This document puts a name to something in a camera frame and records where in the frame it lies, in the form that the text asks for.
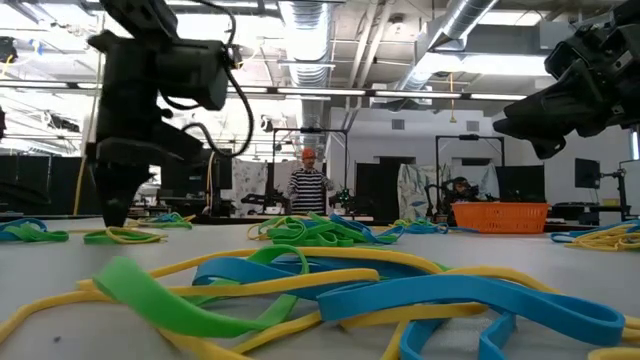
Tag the patterned white cloth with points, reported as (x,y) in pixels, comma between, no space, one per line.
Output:
(250,185)
(415,187)

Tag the white panel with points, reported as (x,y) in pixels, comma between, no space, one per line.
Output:
(632,180)

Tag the black partition panel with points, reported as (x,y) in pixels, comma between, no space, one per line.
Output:
(25,167)
(380,190)
(520,182)
(65,185)

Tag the small monitor on arm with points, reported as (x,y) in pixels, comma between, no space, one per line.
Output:
(586,172)

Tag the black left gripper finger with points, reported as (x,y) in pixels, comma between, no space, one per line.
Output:
(117,195)

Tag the black metal station frame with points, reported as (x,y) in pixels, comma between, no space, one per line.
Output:
(310,130)
(470,137)

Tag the cluttered background desk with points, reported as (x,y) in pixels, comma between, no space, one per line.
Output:
(175,205)

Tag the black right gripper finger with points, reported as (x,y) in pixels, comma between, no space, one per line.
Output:
(550,115)
(550,149)

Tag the long ceiling light strip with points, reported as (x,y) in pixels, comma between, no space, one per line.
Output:
(320,91)

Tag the orange plastic basket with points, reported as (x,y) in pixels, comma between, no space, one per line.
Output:
(500,217)

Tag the person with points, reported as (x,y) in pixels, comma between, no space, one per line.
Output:
(307,190)
(460,190)

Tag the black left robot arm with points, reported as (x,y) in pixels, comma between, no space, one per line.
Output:
(140,17)

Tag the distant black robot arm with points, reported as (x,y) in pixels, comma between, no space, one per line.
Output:
(435,205)
(265,200)

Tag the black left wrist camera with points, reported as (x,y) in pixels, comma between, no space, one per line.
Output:
(195,75)

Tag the black computer monitor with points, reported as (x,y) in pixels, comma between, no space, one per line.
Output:
(210,182)

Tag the dark background desk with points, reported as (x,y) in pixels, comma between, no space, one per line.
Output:
(575,212)

